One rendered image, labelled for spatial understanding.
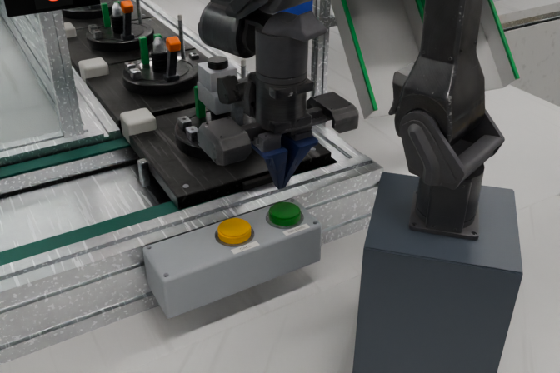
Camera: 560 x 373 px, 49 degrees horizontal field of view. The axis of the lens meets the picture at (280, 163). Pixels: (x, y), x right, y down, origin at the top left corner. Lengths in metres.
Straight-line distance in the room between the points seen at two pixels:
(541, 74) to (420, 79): 1.72
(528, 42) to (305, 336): 1.55
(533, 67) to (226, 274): 1.64
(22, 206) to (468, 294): 0.62
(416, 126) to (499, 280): 0.16
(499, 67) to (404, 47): 0.18
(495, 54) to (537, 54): 1.08
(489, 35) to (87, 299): 0.77
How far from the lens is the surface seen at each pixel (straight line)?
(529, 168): 1.15
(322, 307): 0.80
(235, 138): 0.66
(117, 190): 0.94
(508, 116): 1.33
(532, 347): 0.81
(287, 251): 0.76
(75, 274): 0.74
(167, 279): 0.70
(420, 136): 0.55
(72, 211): 0.91
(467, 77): 0.56
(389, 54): 1.02
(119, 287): 0.77
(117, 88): 1.14
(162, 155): 0.90
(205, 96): 0.90
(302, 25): 0.63
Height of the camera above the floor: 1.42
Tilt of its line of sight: 31 degrees down
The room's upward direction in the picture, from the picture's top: straight up
